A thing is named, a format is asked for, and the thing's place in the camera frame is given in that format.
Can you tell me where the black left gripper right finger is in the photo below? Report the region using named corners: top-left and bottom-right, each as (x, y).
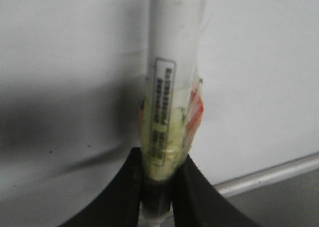
top-left (172, 156), bottom-right (259, 227)

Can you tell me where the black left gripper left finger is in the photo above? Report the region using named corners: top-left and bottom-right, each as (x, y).
top-left (61, 147), bottom-right (143, 227)

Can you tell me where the white whiteboard with aluminium frame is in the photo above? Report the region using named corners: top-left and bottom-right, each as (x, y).
top-left (0, 0), bottom-right (319, 227)

